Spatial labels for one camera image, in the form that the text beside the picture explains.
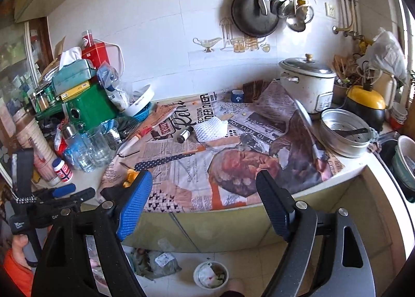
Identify steel double sink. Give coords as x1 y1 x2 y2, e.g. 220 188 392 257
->
378 132 415 203

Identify clear bottle with red label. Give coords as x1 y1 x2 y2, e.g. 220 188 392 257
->
81 30 94 49

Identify person's left hand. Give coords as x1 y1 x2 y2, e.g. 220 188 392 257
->
11 234 33 267

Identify white pill bottle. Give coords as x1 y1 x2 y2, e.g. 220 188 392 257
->
52 158 73 184

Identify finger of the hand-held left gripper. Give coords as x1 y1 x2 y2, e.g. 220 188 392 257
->
36 187 96 220
32 183 77 200

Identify steel skimmer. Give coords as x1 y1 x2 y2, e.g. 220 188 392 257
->
296 0 315 25

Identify white plastic bag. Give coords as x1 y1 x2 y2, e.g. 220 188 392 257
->
357 27 410 85

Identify white bowl blue basket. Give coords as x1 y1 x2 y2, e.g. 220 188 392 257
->
125 84 154 118

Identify clear bag with blue print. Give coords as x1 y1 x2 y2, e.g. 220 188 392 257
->
97 64 133 113

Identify yellow flat box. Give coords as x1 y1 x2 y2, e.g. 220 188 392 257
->
58 80 91 101

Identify glass door cabinet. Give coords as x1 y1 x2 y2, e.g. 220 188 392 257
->
0 17 54 116

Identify aluminium pot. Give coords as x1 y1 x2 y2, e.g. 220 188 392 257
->
320 108 373 158

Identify teal tissue box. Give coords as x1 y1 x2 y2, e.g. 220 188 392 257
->
52 47 98 97

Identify small dark bottle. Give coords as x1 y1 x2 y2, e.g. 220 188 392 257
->
177 127 194 144

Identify black spatula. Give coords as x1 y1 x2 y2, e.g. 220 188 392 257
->
329 127 368 139

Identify person's left forearm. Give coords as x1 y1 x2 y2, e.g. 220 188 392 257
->
3 248 36 297

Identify red box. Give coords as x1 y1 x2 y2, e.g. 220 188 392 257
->
81 42 109 69

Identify white bowl in sink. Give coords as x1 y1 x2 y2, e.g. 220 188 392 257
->
391 135 415 192

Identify white cable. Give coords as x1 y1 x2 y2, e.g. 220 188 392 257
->
105 41 125 72

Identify person's leg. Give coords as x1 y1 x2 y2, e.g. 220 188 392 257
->
222 280 245 297

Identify kitchen knife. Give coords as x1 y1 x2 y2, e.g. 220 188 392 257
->
293 99 326 160

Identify white tube with red tip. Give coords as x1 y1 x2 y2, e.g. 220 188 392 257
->
118 127 153 155

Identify grey bag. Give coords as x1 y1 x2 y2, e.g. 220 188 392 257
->
131 247 182 280

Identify white foam net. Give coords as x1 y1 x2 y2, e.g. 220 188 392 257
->
195 117 229 143

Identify newspaper print tablecloth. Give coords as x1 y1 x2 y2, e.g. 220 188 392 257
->
100 80 346 213

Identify yellow scrap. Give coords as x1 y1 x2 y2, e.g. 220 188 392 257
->
121 169 140 187

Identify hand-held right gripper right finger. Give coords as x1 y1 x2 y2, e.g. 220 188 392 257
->
255 169 373 297

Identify stack of small bowls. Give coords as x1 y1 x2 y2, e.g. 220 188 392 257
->
388 101 409 131

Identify small glass jar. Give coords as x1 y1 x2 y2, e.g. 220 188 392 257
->
32 91 47 113

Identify utensil holder with chopsticks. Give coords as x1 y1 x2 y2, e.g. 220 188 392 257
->
332 52 364 105

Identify black frying pan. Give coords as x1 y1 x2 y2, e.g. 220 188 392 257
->
231 0 280 38

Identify beige patterned thermos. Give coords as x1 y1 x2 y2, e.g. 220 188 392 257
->
15 107 57 184

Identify blue plastic basket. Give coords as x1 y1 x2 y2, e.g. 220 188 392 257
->
131 103 153 123

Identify white floor bowl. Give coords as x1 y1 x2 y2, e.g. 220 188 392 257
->
193 261 229 290

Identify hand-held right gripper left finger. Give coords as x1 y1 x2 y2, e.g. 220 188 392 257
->
31 169 154 297

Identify white rice cooker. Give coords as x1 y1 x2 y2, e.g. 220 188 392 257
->
279 54 337 114

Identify brown patterned box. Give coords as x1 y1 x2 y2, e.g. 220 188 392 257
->
243 80 271 103

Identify clear glass cup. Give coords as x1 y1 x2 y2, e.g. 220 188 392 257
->
86 125 114 166

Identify window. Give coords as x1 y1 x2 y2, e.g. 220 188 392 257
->
394 0 415 84

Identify cream plastic jug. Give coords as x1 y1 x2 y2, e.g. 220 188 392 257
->
376 72 398 110

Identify black pot with yellow lid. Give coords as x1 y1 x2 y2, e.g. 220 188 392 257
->
344 85 387 123

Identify green box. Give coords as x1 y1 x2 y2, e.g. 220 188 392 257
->
36 81 119 132

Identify wall faucet with pipes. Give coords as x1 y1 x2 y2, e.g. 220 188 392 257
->
332 0 365 41

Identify brown paper bag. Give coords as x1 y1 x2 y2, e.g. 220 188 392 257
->
39 36 67 80

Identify grey dish cloth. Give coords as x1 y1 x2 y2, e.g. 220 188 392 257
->
366 129 388 155

